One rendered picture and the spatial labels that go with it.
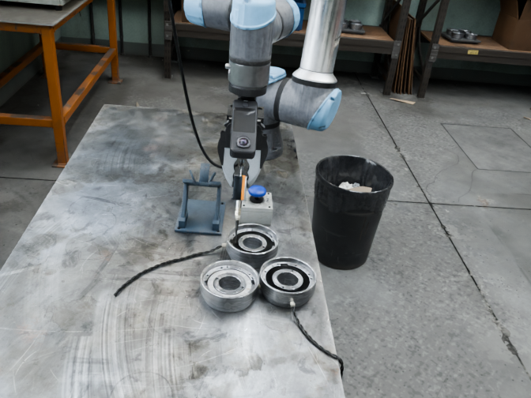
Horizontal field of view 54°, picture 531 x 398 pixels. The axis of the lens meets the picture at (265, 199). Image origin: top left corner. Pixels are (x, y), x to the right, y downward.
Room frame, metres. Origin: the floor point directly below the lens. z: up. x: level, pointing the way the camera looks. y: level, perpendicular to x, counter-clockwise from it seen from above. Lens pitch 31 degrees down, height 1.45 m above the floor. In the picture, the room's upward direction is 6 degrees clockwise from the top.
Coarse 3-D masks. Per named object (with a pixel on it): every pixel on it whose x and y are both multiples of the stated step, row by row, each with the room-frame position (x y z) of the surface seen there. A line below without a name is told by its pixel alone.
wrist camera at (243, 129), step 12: (240, 108) 0.89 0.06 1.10; (252, 108) 0.89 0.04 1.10; (240, 120) 0.87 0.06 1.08; (252, 120) 0.87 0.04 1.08; (240, 132) 0.84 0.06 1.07; (252, 132) 0.85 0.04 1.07; (240, 144) 0.82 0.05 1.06; (252, 144) 0.83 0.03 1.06; (240, 156) 0.82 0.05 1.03; (252, 156) 0.82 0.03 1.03
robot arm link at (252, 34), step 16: (240, 0) 0.90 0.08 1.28; (256, 0) 0.89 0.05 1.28; (272, 0) 0.91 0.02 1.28; (240, 16) 0.89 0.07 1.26; (256, 16) 0.89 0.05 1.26; (272, 16) 0.91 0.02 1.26; (240, 32) 0.89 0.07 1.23; (256, 32) 0.89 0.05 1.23; (272, 32) 0.91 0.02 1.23; (240, 48) 0.89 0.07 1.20; (256, 48) 0.89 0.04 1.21; (240, 64) 0.89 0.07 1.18; (256, 64) 0.89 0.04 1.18
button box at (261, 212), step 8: (248, 200) 0.98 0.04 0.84; (256, 200) 0.98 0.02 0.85; (264, 200) 0.99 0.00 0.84; (248, 208) 0.95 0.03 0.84; (256, 208) 0.95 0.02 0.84; (264, 208) 0.96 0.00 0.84; (272, 208) 0.96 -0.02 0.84; (240, 216) 0.95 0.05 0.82; (248, 216) 0.95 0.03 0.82; (256, 216) 0.95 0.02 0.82; (264, 216) 0.96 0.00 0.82; (264, 224) 0.96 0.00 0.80
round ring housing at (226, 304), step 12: (216, 264) 0.76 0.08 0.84; (228, 264) 0.77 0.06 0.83; (240, 264) 0.76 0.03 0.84; (204, 276) 0.73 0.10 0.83; (228, 276) 0.74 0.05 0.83; (240, 276) 0.74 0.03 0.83; (252, 276) 0.74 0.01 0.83; (204, 288) 0.69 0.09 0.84; (216, 288) 0.70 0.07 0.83; (240, 288) 0.71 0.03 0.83; (252, 288) 0.71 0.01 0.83; (216, 300) 0.67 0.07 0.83; (228, 300) 0.67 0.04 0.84; (240, 300) 0.67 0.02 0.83; (252, 300) 0.69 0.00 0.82; (228, 312) 0.67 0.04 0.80
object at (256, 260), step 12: (240, 228) 0.89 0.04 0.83; (252, 228) 0.90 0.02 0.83; (264, 228) 0.89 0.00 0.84; (228, 240) 0.83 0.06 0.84; (240, 240) 0.85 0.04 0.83; (252, 240) 0.87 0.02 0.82; (264, 240) 0.86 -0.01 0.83; (276, 240) 0.86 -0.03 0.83; (228, 252) 0.82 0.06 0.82; (240, 252) 0.80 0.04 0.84; (264, 252) 0.80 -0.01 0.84; (276, 252) 0.83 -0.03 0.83; (252, 264) 0.80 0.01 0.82
